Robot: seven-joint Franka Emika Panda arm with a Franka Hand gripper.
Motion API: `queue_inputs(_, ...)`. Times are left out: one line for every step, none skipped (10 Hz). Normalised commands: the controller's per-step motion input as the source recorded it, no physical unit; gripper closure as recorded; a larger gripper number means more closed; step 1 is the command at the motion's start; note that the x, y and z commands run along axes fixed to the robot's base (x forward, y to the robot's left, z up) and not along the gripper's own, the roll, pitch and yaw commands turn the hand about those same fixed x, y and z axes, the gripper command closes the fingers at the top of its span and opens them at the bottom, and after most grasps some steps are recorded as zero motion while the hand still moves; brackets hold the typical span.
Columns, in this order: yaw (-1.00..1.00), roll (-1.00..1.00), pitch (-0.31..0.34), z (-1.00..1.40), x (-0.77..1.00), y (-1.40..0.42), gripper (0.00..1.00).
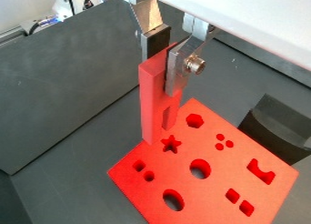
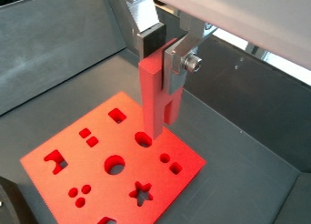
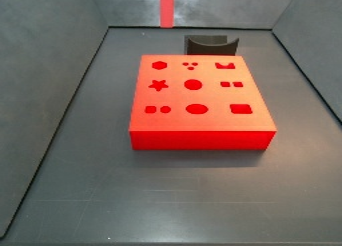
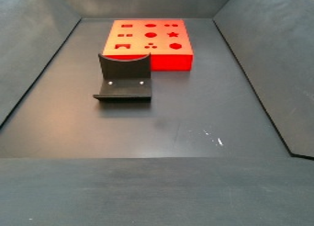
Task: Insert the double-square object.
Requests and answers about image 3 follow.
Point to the red shape-sorter block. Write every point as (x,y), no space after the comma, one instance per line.
(198,103)

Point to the dark grey curved holder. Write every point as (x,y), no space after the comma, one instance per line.
(210,45)

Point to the red vertical wall stripe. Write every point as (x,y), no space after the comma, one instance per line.
(166,13)

